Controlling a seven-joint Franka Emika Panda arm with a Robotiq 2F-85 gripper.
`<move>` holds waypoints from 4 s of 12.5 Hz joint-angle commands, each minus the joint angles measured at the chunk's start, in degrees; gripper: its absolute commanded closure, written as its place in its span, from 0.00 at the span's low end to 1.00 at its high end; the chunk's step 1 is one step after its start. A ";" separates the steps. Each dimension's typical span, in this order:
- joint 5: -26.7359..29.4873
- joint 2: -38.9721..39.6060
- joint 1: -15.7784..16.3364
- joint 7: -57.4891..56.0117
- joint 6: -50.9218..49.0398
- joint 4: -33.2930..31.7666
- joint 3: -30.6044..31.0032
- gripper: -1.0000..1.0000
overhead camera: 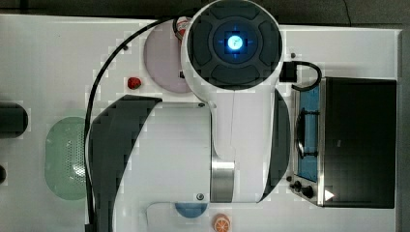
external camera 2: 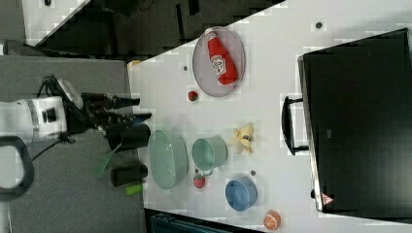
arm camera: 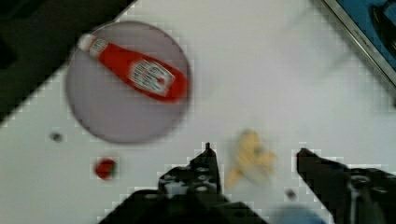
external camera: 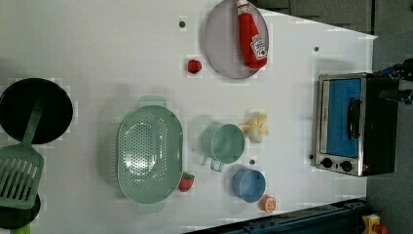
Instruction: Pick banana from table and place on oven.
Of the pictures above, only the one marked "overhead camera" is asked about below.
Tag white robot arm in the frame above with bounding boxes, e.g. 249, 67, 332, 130
84, 0, 289, 232

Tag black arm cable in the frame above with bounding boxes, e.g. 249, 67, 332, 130
83, 16, 187, 232

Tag green perforated colander bowl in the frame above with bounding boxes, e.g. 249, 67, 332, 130
44, 117, 86, 200

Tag black toaster oven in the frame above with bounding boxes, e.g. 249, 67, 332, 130
290, 77, 396, 209

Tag black oven power cable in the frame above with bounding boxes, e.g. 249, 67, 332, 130
278, 60, 323, 92

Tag small red strawberry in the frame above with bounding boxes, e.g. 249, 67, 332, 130
128, 77, 142, 90

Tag orange slice toy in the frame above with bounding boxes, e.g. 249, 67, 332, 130
213, 214, 230, 232

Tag dark cylinder at table edge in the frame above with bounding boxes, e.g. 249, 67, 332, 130
0, 102, 28, 139

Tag blue bowl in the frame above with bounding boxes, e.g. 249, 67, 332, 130
175, 203, 208, 218

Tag pink plate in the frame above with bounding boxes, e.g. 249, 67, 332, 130
143, 20, 190, 94

